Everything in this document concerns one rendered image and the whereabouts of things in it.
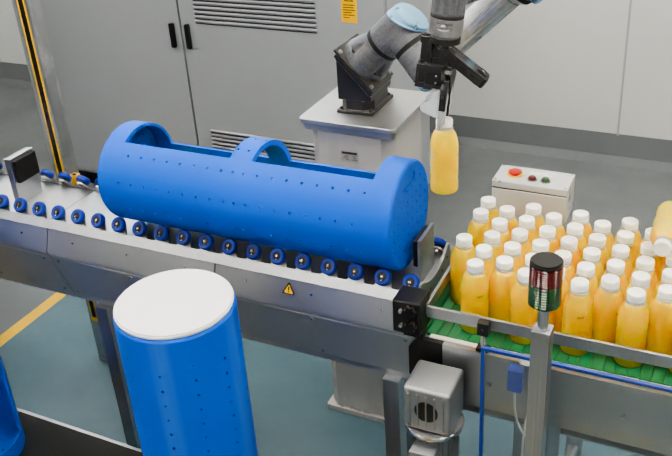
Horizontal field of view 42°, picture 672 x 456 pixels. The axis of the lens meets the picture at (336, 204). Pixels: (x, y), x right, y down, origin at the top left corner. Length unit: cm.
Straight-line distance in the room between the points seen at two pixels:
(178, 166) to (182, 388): 62
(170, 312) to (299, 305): 43
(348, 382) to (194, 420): 116
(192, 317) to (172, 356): 10
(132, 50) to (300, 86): 96
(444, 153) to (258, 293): 67
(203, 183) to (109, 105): 255
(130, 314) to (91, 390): 154
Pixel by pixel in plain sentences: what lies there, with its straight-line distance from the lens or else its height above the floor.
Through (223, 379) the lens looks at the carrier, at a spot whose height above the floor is 87.
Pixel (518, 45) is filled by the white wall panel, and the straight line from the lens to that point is 498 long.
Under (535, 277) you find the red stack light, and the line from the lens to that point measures 169.
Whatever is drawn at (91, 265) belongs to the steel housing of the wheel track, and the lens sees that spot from 269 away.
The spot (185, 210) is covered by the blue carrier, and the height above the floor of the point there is 108.
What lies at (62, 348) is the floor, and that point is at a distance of 382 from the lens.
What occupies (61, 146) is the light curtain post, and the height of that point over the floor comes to 96.
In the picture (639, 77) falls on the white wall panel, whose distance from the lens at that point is 491.
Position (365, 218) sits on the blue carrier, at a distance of 207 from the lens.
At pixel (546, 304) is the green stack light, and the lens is 171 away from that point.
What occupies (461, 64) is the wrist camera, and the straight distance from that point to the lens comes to 196.
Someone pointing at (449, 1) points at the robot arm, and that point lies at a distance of 191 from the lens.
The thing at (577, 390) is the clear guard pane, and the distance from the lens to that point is 197.
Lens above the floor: 215
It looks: 28 degrees down
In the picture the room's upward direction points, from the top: 4 degrees counter-clockwise
